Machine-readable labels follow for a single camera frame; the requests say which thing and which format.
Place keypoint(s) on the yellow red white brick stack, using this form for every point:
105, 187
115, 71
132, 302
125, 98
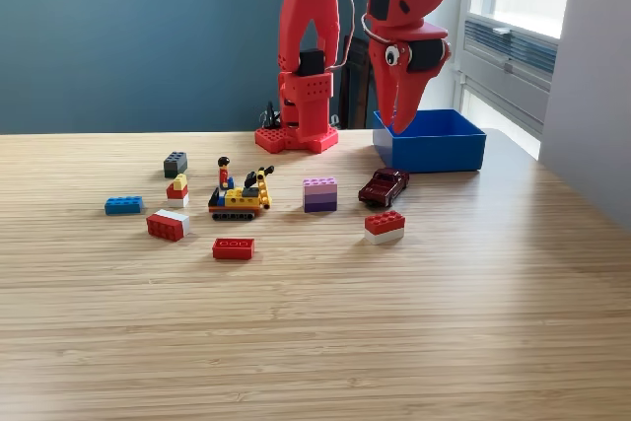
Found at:
177, 191

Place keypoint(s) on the toy figure red shirt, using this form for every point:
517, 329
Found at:
223, 175

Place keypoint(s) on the dark red toy car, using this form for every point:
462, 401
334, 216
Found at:
382, 189

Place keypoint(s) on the dark folded chair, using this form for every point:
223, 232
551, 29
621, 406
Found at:
362, 95

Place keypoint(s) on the red and white tipped brick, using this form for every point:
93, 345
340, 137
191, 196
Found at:
165, 229

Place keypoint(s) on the pink and purple brick stack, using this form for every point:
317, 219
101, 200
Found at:
320, 196

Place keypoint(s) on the red on white brick stack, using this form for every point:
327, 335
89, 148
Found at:
384, 224

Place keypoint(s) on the small yellow toy digger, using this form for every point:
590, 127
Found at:
239, 199

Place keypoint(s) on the blue flat building brick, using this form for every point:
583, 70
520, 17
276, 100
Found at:
123, 206

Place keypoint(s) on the red building brick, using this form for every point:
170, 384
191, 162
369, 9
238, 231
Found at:
232, 249

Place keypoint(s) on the blue plastic bin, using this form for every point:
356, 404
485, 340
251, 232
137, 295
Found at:
434, 152

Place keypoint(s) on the black building brick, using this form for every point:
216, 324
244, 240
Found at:
175, 164

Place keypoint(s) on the grey window vent unit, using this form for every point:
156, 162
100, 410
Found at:
508, 81

